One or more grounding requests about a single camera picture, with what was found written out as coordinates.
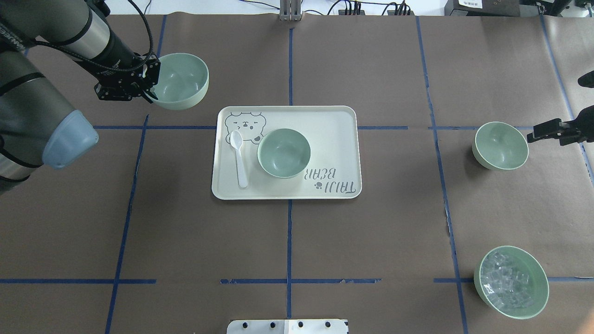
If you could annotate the cream bear tray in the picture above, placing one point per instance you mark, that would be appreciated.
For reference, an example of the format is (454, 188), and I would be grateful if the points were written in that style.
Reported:
(334, 170)

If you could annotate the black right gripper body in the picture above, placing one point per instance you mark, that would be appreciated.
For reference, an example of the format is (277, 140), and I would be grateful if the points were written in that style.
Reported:
(552, 129)

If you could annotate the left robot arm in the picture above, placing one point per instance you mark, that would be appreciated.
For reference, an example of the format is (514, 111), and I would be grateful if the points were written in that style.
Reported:
(38, 125)

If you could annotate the white plastic spoon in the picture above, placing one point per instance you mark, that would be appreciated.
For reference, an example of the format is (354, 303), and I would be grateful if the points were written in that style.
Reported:
(236, 141)

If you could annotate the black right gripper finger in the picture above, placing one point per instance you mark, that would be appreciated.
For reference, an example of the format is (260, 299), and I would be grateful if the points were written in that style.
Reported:
(551, 129)

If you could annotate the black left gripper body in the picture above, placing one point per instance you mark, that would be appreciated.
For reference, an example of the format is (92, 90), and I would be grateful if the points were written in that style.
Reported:
(117, 54)

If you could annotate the aluminium frame post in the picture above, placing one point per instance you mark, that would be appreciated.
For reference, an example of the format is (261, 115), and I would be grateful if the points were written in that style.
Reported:
(290, 10)

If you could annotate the green bowl with ice cubes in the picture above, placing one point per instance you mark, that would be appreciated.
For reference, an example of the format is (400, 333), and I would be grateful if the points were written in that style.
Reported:
(512, 282)

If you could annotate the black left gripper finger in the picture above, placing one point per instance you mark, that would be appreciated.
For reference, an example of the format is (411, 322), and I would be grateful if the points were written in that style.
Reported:
(149, 96)

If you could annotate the green bowl on tray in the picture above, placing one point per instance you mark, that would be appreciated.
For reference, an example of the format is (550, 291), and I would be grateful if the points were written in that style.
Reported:
(284, 153)

